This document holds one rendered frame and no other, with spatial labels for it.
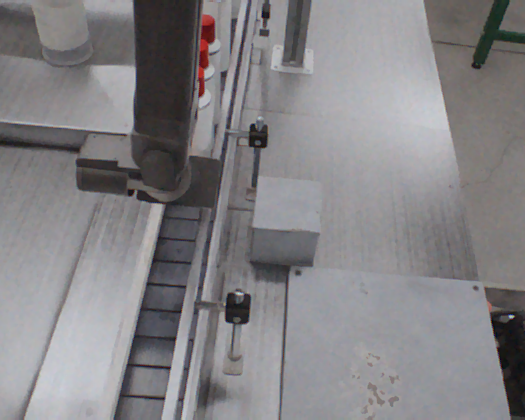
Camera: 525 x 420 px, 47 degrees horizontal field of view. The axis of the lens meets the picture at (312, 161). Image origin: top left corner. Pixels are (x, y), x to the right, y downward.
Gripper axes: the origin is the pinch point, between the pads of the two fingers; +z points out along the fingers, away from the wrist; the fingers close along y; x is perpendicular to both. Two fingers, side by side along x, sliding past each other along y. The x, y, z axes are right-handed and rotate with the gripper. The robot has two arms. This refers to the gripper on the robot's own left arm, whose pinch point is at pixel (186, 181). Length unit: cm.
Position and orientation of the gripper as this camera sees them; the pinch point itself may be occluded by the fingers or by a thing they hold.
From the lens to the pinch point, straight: 88.9
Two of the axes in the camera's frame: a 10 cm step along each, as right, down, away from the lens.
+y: -9.9, -1.1, -0.8
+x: -1.0, 9.9, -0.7
